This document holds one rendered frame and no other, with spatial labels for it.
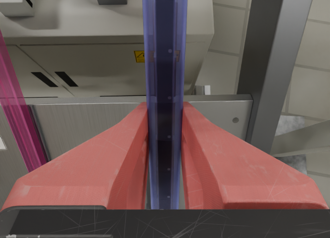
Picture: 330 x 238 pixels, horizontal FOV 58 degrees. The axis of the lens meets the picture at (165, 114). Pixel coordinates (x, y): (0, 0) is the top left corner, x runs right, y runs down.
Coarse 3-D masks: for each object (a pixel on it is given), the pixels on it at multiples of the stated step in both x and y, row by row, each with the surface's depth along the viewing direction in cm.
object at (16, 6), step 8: (0, 0) 47; (8, 0) 47; (16, 0) 47; (24, 0) 48; (32, 0) 51; (104, 0) 50; (112, 0) 51; (120, 0) 51; (0, 8) 49; (8, 8) 49; (16, 8) 49; (24, 8) 49; (32, 8) 51; (8, 16) 51; (16, 16) 51; (24, 16) 51; (32, 16) 51; (200, 88) 80; (208, 88) 80
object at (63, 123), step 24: (120, 96) 25; (144, 96) 25; (192, 96) 25; (216, 96) 25; (240, 96) 25; (0, 120) 25; (48, 120) 25; (72, 120) 25; (96, 120) 25; (120, 120) 25; (216, 120) 25; (240, 120) 25; (0, 144) 26; (48, 144) 26; (72, 144) 27; (0, 168) 28; (24, 168) 28; (0, 192) 30
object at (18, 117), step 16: (0, 32) 20; (0, 48) 20; (0, 64) 21; (0, 80) 21; (16, 80) 22; (0, 96) 22; (16, 96) 22; (16, 112) 23; (16, 128) 24; (32, 128) 25; (32, 144) 25; (32, 160) 26
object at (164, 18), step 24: (144, 0) 9; (168, 0) 9; (144, 24) 10; (168, 24) 9; (144, 48) 10; (168, 48) 10; (168, 72) 10; (168, 96) 11; (168, 120) 12; (168, 144) 12; (168, 168) 13; (168, 192) 14
